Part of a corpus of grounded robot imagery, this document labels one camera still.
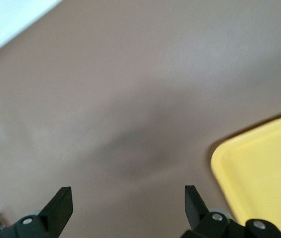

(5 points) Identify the brown table mat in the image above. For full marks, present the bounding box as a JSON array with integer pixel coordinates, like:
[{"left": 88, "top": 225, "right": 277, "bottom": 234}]
[{"left": 0, "top": 0, "right": 281, "bottom": 238}]

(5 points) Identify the yellow plastic tray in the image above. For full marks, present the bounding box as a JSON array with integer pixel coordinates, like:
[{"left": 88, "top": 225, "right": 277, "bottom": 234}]
[{"left": 210, "top": 106, "right": 281, "bottom": 238}]

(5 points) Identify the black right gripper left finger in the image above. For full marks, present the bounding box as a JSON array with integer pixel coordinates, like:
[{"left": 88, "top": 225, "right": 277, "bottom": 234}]
[{"left": 0, "top": 186, "right": 74, "bottom": 238}]

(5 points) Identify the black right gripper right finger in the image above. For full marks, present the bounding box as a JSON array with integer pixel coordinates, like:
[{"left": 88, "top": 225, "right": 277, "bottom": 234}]
[{"left": 179, "top": 184, "right": 281, "bottom": 238}]

